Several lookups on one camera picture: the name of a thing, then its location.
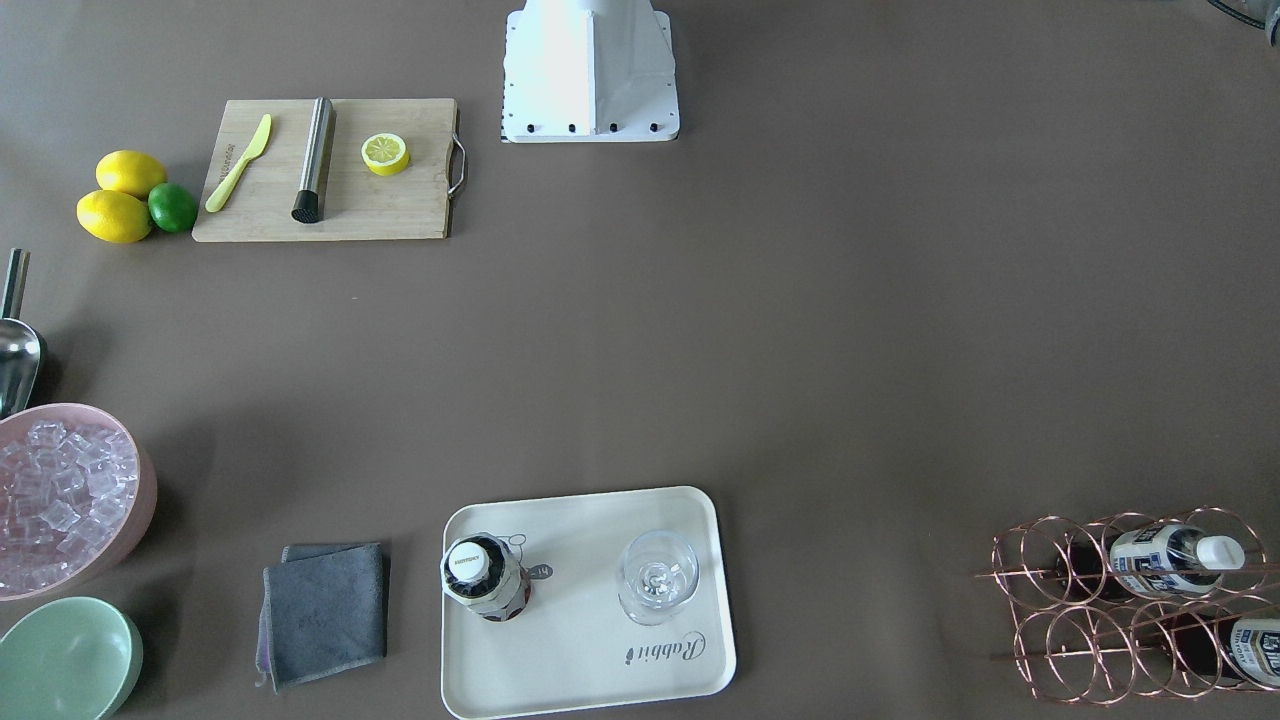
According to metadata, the tea bottle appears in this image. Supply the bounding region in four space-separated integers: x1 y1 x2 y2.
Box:
440 533 532 623
1167 612 1279 688
1053 521 1245 603

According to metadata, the copper wire bottle basket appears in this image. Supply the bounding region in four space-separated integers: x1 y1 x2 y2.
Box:
988 506 1277 706

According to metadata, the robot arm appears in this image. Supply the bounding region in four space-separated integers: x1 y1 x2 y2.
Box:
1210 0 1279 47

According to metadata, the clear wine glass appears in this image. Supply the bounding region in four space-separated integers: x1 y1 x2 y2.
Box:
617 529 701 626

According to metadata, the cream tray with bear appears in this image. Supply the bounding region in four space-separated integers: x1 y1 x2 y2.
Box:
440 486 737 719

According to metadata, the bamboo cutting board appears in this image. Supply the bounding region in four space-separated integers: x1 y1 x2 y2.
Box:
192 97 465 243

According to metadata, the half lemon slice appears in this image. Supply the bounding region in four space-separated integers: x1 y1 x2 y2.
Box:
360 132 411 177

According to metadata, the grey folded cloth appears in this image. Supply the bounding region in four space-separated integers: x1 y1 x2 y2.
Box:
255 542 389 693

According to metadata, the yellow plastic knife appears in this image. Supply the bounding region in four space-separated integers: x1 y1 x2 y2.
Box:
204 114 273 213

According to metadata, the green lime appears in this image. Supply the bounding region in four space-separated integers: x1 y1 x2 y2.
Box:
146 182 200 233

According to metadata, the upper whole lemon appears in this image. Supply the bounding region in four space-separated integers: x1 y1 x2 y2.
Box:
95 149 168 200

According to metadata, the whole lemon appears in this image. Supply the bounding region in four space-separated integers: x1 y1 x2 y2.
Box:
95 149 168 200
76 190 152 243

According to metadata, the lower whole lemon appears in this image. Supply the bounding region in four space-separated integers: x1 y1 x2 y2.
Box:
76 190 152 243

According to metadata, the pink bowl of ice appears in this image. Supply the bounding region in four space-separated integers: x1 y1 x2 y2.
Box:
1 404 157 602

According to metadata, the steel ice scoop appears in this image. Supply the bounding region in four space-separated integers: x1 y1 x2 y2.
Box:
1 249 45 419

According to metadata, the mint green bowl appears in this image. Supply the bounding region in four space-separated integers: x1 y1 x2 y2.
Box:
1 596 145 719

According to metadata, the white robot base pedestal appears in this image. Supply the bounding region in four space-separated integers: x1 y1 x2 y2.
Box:
500 1 681 143

